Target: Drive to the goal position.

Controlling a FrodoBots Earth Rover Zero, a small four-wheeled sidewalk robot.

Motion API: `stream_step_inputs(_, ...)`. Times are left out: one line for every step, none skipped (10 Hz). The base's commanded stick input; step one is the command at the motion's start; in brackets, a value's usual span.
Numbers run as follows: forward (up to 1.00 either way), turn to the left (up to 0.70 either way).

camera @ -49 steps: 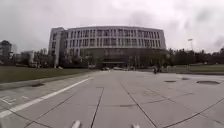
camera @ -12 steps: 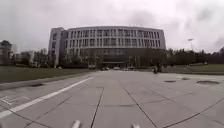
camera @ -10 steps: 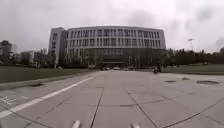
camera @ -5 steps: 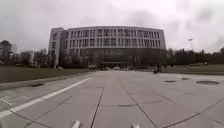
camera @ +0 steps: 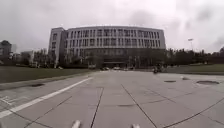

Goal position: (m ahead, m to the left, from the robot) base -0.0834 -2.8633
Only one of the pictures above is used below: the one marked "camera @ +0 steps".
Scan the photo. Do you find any large grey curved building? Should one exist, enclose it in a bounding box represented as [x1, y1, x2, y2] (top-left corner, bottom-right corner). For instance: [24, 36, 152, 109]
[48, 25, 167, 69]

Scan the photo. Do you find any row of trees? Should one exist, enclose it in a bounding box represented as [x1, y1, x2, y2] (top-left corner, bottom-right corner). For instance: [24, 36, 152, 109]
[19, 46, 224, 69]

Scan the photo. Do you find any lamp pole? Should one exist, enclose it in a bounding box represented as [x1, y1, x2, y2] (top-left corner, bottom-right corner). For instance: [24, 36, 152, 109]
[187, 37, 195, 53]

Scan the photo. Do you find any grey concrete slab road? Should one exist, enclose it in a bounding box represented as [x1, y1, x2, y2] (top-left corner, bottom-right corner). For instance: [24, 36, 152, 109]
[0, 69, 224, 128]

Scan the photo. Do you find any grass lawn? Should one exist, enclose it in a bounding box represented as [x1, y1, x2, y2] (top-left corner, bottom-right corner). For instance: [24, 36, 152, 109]
[0, 65, 98, 84]

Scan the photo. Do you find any dark building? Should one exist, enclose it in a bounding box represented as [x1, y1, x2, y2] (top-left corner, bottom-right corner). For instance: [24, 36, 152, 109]
[0, 39, 18, 63]

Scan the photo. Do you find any white painted line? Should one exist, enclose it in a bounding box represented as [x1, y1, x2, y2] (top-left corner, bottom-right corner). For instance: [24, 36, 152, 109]
[0, 77, 94, 120]

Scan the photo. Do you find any grey concrete kerb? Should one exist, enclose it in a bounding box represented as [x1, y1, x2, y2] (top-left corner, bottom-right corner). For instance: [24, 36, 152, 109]
[0, 71, 98, 92]

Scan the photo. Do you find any pale building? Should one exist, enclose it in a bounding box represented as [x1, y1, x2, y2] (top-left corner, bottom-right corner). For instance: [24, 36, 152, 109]
[20, 49, 36, 65]

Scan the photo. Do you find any grass strip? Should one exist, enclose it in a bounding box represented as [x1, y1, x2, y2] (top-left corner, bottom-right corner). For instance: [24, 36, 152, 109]
[163, 63, 224, 75]

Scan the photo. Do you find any round dark manhole cover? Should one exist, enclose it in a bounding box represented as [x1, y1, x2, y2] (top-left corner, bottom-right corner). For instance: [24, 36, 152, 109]
[196, 79, 221, 85]
[163, 79, 177, 84]
[30, 83, 45, 88]

